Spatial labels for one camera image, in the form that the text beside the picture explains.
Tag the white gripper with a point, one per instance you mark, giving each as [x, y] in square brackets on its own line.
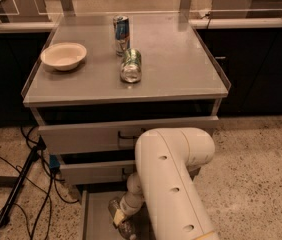
[128, 206]

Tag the clear plastic water bottle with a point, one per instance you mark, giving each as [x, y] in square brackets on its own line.
[127, 228]

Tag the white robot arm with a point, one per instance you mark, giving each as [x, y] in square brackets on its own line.
[164, 158]

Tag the grey bottom drawer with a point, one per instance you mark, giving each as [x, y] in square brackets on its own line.
[172, 212]

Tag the grey drawer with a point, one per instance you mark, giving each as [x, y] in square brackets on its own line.
[97, 172]
[111, 136]
[172, 212]

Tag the grey middle drawer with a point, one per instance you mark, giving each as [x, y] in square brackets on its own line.
[97, 172]

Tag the grey top drawer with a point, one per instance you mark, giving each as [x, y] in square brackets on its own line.
[111, 136]

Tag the grey drawer cabinet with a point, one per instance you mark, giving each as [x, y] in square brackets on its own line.
[130, 103]

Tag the blue power box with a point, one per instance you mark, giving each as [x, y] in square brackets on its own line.
[53, 162]

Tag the green soda can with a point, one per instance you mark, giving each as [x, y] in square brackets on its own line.
[130, 71]

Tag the white paper bowl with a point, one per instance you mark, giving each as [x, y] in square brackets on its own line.
[63, 56]

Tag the blue energy drink can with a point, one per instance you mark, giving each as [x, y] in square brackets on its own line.
[121, 33]

